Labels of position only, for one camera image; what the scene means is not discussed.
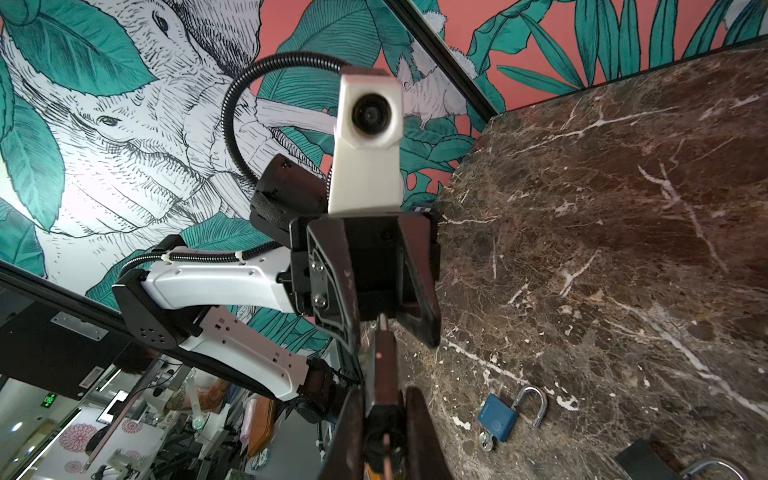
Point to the blue padlock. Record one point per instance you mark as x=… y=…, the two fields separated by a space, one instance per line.
x=498 y=418
x=644 y=460

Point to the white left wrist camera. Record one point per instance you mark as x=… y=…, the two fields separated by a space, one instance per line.
x=365 y=173

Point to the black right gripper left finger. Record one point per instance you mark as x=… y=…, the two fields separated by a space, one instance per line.
x=346 y=458

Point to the silver key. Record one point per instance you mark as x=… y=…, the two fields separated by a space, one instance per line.
x=486 y=441

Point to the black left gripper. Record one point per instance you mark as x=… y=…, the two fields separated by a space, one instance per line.
x=384 y=262

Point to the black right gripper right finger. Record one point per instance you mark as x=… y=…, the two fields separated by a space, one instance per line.
x=425 y=458

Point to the black corner frame post left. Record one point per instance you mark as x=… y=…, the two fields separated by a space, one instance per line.
x=411 y=18

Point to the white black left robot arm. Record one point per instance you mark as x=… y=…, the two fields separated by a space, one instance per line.
x=178 y=298

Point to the black padlock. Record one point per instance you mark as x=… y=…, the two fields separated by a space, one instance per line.
x=384 y=410

